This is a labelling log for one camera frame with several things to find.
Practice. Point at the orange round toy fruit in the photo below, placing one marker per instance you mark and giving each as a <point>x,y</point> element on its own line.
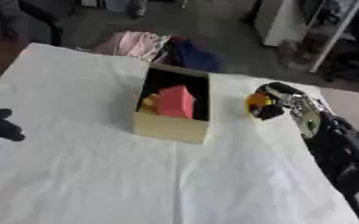
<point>256,101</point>

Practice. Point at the black chair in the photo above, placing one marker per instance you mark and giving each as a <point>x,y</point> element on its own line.
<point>37,17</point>

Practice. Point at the white cabinet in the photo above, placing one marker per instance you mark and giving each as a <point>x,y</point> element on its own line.
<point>282,22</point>

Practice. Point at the tan cardboard box black inside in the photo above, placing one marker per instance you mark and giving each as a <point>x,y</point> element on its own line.
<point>169,129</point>

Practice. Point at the pink rectangular block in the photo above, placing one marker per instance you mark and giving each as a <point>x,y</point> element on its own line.
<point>176,102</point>

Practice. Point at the white metal frame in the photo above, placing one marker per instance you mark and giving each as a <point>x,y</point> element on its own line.
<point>338,33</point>

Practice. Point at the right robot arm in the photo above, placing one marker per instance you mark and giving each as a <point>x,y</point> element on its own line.
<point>336,140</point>

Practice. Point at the pink folded cloth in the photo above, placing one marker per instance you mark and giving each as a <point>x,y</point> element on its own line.
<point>134,43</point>

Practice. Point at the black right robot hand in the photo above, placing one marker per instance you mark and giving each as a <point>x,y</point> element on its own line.
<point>275,100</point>

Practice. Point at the dark blue folded cloth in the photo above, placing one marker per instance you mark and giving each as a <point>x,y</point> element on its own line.
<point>192,55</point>

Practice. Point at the small yellow toy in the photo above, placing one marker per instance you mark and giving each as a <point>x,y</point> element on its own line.
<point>148,102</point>

